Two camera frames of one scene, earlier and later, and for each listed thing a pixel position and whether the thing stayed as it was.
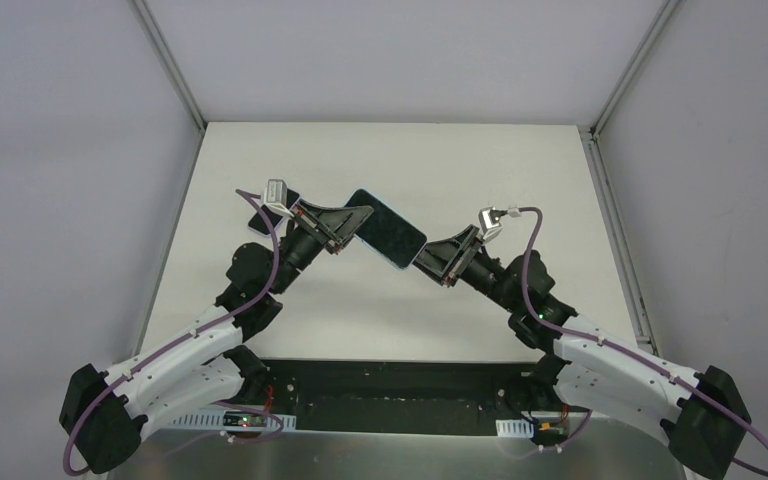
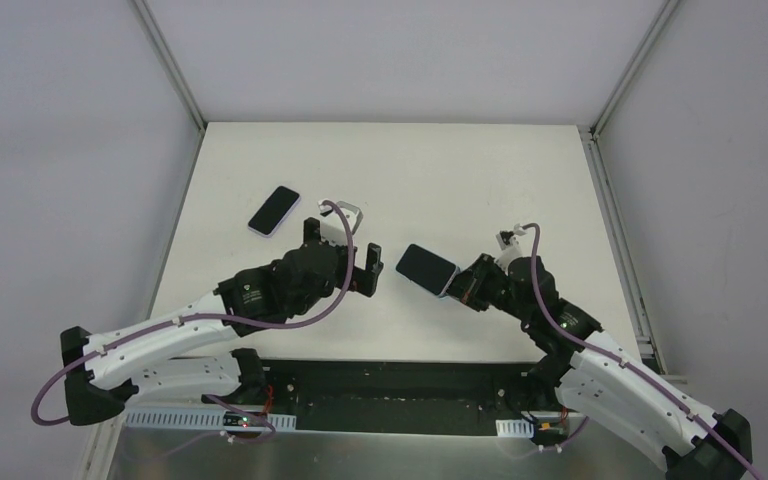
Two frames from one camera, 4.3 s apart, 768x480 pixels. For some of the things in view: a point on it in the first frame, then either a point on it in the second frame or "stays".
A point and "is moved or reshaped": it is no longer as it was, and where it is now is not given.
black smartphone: x=388 y=232 is moved or reshaped
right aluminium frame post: x=667 y=10 stays
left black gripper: x=317 y=226 -> x=342 y=254
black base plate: x=467 y=397 stays
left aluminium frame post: x=178 y=80 stays
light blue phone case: x=386 y=232 is moved or reshaped
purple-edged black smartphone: x=258 y=221 stays
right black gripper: x=461 y=258 -> x=470 y=282
